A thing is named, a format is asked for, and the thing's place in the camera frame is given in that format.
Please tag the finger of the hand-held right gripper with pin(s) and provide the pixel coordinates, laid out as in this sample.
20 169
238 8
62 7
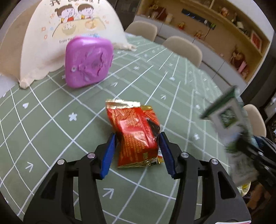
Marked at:
257 141
248 148

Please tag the wooden shelf unit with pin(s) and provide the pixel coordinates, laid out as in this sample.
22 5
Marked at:
245 41

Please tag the decorative doll bouquet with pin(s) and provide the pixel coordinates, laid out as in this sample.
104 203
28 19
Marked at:
238 59

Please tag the red snack packet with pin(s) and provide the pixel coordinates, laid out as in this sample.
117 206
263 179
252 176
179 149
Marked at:
133 129

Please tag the black equipment stand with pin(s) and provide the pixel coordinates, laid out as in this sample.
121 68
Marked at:
270 112

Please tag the small seated figurine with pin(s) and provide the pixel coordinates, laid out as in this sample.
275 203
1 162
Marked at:
181 25
198 34

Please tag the white yellow cup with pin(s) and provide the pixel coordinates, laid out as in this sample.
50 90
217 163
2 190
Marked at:
169 18

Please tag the tall doll ornament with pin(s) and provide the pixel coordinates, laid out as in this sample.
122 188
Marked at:
156 10

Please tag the purple square box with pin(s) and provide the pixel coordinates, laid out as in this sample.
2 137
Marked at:
88 62

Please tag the black power strip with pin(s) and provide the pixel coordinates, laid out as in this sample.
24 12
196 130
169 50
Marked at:
198 17

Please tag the person's right forearm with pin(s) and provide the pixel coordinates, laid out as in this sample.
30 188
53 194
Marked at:
256 193

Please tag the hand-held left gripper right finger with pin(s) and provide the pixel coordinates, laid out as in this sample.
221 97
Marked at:
168 157

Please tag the green checked tablecloth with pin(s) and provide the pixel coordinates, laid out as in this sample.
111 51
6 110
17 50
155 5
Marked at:
54 133

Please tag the beige chair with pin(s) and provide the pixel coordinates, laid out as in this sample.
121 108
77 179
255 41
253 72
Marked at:
185 49
142 30
255 120

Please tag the red framed picture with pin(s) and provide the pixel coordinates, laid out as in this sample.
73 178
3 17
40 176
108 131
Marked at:
256 41

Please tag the red doll figurine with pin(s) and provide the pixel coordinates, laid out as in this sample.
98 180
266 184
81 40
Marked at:
224 11

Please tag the printed mesh food cover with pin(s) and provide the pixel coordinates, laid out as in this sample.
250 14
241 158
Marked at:
32 43

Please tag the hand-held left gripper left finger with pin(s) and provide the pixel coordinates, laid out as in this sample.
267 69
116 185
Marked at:
107 157

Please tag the green white snack packet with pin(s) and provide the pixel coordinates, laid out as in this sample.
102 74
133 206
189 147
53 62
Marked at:
228 120

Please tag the panda plush toy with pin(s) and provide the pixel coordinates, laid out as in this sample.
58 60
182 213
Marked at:
240 25

